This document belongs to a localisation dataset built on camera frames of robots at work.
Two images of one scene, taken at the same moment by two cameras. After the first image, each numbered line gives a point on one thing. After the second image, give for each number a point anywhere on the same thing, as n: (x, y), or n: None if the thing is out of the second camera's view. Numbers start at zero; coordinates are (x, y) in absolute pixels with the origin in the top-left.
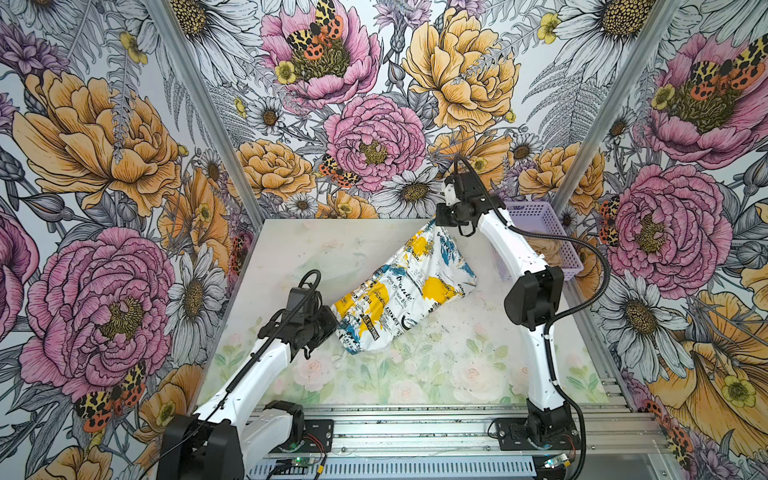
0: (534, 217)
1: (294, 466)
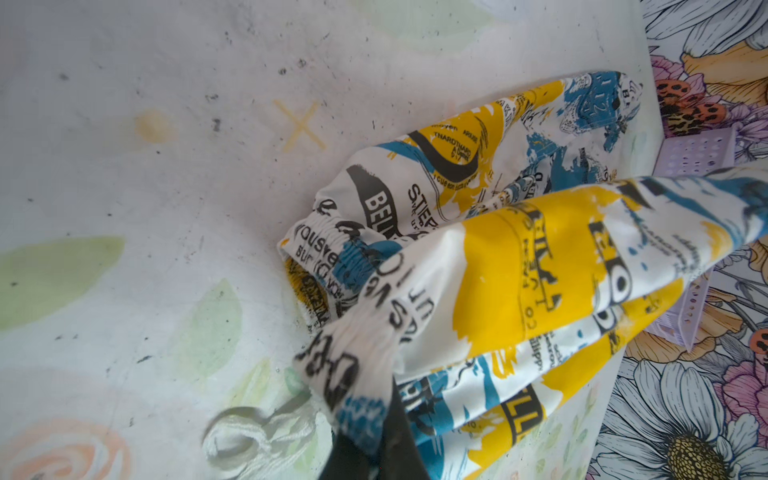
0: (710, 150)
1: None
